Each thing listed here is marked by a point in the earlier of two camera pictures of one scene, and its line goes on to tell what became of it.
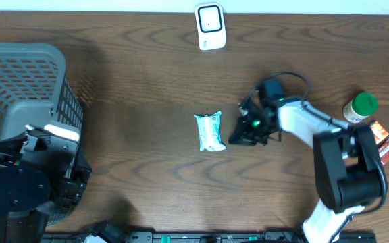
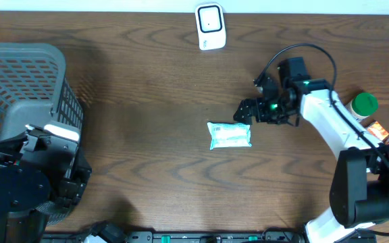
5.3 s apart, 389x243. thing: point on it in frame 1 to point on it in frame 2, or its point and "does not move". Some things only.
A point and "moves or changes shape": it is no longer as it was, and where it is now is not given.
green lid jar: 363,105 does not move
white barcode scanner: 211,26 does not move
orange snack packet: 380,133 does not move
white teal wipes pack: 210,132 moves or changes shape
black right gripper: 240,134 to 260,115
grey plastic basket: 21,84 does not move
